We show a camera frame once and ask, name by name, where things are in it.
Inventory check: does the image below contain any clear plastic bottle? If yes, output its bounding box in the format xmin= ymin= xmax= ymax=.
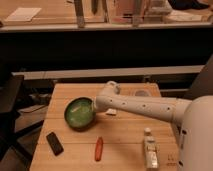
xmin=143 ymin=128 xmax=159 ymax=171

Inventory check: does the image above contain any black rectangular phone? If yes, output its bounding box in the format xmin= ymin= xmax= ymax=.
xmin=46 ymin=132 xmax=64 ymax=156

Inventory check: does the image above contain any small white packet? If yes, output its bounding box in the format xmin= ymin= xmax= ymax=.
xmin=106 ymin=109 xmax=117 ymax=116

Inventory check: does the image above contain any black chair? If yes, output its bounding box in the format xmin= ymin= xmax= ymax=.
xmin=0 ymin=75 xmax=44 ymax=162

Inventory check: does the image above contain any green ceramic bowl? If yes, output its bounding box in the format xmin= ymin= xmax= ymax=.
xmin=64 ymin=97 xmax=96 ymax=131

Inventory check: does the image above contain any white paper sheet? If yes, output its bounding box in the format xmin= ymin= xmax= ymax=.
xmin=5 ymin=7 xmax=41 ymax=22

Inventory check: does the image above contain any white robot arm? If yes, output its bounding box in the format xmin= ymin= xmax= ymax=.
xmin=93 ymin=81 xmax=213 ymax=171

